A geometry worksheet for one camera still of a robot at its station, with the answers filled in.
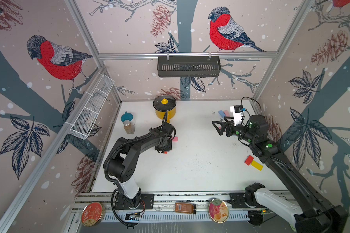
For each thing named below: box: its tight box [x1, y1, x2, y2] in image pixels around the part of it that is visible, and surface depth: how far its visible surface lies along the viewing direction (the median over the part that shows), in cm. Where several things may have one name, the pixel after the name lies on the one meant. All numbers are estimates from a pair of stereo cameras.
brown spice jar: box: [123, 119, 136, 135], surface depth 98 cm
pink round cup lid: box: [208, 198, 229, 224], surface depth 70 cm
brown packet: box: [174, 201, 197, 215], surface depth 70 cm
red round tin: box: [81, 201, 106, 227], surface depth 69 cm
